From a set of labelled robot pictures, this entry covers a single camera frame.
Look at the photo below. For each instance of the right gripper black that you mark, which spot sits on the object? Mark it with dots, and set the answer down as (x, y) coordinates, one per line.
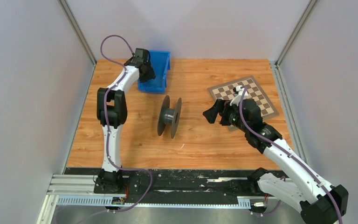
(220, 105)

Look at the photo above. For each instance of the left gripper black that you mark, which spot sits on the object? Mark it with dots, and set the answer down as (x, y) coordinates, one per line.
(151, 74)

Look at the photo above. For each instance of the dark grey cable spool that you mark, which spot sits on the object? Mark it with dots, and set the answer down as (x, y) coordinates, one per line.
(169, 116)

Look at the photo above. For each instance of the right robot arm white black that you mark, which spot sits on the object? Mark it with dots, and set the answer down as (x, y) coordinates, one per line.
(316, 199)

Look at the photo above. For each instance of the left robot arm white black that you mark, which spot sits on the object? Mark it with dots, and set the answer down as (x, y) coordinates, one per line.
(112, 114)

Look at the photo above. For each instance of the blue plastic bin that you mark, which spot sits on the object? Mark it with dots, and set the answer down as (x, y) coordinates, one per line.
(160, 62)

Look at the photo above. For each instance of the wooden chessboard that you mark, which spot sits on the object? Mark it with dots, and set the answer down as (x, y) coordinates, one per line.
(254, 90)

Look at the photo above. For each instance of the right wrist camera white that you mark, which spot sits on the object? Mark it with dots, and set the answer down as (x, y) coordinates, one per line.
(241, 93)

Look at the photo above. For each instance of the left aluminium frame post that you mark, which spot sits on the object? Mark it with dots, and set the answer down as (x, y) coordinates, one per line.
(77, 30)

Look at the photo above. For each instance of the aluminium frame post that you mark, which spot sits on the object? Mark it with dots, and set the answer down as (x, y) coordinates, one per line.
(297, 29)
(77, 30)

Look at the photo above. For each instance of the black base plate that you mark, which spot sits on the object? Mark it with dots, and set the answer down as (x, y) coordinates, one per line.
(187, 186)

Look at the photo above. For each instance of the right aluminium frame post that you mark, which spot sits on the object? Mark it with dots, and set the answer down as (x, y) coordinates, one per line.
(297, 29)

